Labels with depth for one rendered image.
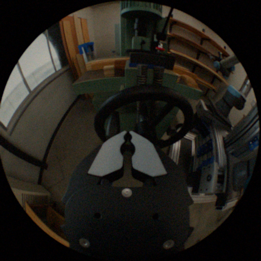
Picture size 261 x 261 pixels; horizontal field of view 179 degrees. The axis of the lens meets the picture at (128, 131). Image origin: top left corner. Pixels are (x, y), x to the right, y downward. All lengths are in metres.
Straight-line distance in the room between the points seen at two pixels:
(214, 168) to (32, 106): 1.77
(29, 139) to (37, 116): 0.35
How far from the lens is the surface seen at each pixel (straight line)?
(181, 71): 0.55
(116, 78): 0.33
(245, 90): 0.87
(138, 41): 0.42
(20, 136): 1.42
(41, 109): 1.52
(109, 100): 0.15
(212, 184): 0.42
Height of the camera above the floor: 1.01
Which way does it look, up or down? 58 degrees down
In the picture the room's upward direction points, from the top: 1 degrees clockwise
